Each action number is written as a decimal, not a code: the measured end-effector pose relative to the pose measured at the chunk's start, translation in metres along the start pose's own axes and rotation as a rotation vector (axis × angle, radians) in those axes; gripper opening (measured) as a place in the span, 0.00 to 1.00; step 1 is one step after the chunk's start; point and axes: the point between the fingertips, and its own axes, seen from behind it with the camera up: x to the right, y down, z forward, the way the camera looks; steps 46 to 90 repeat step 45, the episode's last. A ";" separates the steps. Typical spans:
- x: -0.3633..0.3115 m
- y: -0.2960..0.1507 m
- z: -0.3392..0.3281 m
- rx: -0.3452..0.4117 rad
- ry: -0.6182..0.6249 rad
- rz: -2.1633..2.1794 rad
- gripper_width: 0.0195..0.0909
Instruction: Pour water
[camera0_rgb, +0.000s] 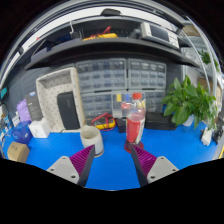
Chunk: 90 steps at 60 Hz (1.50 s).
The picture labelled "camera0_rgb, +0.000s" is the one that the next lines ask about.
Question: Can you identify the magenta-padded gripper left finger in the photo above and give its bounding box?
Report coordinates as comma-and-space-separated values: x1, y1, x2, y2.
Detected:
45, 144, 97, 188

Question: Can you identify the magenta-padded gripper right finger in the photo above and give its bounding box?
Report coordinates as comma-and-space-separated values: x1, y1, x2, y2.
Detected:
130, 144, 178, 188

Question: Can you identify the clear bottle with red cap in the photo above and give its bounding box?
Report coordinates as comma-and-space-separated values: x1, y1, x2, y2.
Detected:
124, 92, 147, 149

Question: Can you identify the grey ceramic cup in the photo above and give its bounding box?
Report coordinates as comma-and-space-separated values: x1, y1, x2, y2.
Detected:
79, 125, 105, 158

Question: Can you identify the flat black case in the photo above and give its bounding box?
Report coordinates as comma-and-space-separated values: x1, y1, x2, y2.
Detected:
144, 111, 178, 131

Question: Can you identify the brown cardboard box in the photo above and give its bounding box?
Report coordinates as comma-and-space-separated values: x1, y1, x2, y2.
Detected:
7, 141, 31, 164

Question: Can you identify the blue box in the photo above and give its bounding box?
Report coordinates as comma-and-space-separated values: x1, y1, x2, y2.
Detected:
12, 120, 33, 145

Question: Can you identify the black rectangular pouch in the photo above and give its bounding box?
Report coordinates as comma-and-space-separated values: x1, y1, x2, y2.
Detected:
56, 91, 81, 131

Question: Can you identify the black box with white label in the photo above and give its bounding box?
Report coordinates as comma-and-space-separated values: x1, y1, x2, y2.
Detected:
115, 117, 128, 134

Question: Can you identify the white power adapter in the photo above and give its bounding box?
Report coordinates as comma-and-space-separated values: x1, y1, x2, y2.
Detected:
200, 127, 213, 147

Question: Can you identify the yellow multimeter with red leads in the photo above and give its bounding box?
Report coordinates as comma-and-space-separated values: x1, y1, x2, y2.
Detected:
90, 112, 117, 132

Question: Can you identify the grey small-parts drawer cabinet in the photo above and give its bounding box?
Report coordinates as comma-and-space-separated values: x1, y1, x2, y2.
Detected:
80, 91, 114, 121
127, 59, 167, 91
75, 59, 128, 94
144, 89, 166, 113

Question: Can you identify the tall black carton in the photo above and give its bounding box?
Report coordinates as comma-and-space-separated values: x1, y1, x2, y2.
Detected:
25, 92, 44, 122

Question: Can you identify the purple bag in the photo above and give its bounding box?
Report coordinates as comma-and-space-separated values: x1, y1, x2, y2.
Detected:
16, 98, 33, 123

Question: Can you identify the green potted plant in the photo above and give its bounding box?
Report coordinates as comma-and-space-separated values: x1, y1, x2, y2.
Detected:
161, 75, 218, 129

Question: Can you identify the white perforated storage tray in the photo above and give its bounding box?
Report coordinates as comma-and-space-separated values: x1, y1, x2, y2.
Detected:
35, 67, 86, 134

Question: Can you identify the clear organizer with coloured parts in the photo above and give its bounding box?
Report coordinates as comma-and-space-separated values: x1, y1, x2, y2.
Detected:
112, 92, 146, 119

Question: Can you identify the white metal rack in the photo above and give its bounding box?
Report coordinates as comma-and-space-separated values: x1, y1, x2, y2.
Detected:
181, 24, 223, 108

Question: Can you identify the black overhead shelf unit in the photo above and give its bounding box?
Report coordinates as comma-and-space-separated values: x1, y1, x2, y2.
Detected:
18, 8, 201, 71

